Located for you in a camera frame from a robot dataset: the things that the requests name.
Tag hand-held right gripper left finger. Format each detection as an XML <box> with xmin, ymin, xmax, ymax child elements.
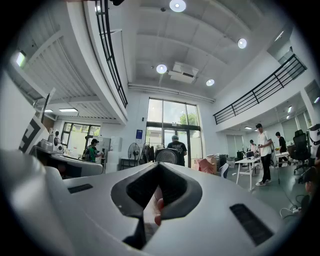
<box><xmin>48</xmin><ymin>161</ymin><xmax>160</xmax><ymax>256</ymax></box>

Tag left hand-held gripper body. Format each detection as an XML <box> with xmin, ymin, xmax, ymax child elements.
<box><xmin>18</xmin><ymin>87</ymin><xmax>65</xmax><ymax>155</ymax></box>

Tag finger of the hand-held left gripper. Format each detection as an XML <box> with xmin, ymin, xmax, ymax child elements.
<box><xmin>37</xmin><ymin>146</ymin><xmax>104</xmax><ymax>179</ymax></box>

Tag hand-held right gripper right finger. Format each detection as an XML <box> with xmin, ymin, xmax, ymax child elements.
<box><xmin>147</xmin><ymin>161</ymin><xmax>289</xmax><ymax>256</ymax></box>

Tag person's right hand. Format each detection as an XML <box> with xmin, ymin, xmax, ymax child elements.
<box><xmin>152</xmin><ymin>186</ymin><xmax>165</xmax><ymax>227</ymax></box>

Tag black metal side table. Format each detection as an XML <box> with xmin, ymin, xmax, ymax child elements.
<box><xmin>120</xmin><ymin>157</ymin><xmax>141</xmax><ymax>171</ymax></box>

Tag blue-grey plastic chair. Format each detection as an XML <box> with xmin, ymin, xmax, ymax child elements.
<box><xmin>219</xmin><ymin>162</ymin><xmax>230</xmax><ymax>179</ymax></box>

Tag pink cloth-covered chair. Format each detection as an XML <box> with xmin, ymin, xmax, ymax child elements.
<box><xmin>194</xmin><ymin>157</ymin><xmax>217</xmax><ymax>175</ymax></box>

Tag clothes rack with dark garments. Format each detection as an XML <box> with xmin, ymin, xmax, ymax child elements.
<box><xmin>141</xmin><ymin>142</ymin><xmax>157</xmax><ymax>164</ymax></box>

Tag white trestle table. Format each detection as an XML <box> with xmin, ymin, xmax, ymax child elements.
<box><xmin>234</xmin><ymin>156</ymin><xmax>263</xmax><ymax>192</ymax></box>

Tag black office chair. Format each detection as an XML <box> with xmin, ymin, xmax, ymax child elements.
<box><xmin>289</xmin><ymin>129</ymin><xmax>312</xmax><ymax>176</ymax></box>

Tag black balcony railing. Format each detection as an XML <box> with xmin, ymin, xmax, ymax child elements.
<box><xmin>212</xmin><ymin>53</ymin><xmax>308</xmax><ymax>126</ymax></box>
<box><xmin>94</xmin><ymin>0</ymin><xmax>129</xmax><ymax>109</ymax></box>

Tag ceiling air conditioner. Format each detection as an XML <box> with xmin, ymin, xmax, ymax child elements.
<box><xmin>167</xmin><ymin>61</ymin><xmax>200</xmax><ymax>85</ymax></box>

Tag black pedestal fan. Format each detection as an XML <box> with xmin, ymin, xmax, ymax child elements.
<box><xmin>127</xmin><ymin>142</ymin><xmax>141</xmax><ymax>166</ymax></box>

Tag white power cable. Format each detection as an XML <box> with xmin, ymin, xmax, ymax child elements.
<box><xmin>274</xmin><ymin>172</ymin><xmax>305</xmax><ymax>219</ymax></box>

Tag glass entrance window wall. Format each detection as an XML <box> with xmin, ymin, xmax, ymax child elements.
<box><xmin>145</xmin><ymin>97</ymin><xmax>203</xmax><ymax>168</ymax></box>

